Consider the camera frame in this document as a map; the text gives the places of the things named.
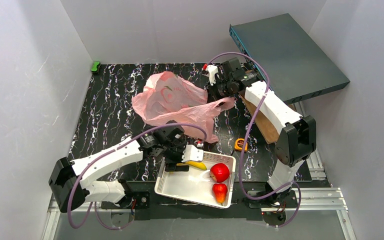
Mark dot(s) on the white perforated plastic basket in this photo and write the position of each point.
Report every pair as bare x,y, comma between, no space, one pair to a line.
195,186

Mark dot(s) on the yellow fake banana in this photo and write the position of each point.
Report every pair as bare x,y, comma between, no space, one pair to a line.
195,164

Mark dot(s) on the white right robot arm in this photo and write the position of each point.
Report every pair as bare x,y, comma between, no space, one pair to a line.
297,133

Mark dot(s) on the pink plastic bag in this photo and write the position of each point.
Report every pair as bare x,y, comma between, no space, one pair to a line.
168,97

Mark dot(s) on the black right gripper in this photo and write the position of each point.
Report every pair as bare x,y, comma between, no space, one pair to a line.
221,86

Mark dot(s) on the red fake apple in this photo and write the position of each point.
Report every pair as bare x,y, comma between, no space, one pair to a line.
219,172

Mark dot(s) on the dark teal flat box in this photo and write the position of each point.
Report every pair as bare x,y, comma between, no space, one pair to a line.
297,67

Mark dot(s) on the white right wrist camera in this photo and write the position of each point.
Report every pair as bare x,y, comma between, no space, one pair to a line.
210,71

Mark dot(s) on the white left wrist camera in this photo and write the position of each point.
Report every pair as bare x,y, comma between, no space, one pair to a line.
193,152

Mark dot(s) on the red fake pear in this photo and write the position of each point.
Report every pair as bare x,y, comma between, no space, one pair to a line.
220,192

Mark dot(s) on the orange tape measure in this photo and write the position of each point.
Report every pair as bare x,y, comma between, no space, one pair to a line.
241,145

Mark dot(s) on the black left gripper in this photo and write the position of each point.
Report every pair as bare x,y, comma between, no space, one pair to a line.
172,158

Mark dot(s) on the brown wooden board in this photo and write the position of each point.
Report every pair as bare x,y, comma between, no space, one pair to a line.
266,128

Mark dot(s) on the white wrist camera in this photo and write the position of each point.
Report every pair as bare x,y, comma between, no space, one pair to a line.
193,152
210,71

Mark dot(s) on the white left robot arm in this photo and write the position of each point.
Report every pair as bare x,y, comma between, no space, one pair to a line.
75,182

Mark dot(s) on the green black small object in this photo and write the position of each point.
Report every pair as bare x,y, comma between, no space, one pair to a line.
95,67

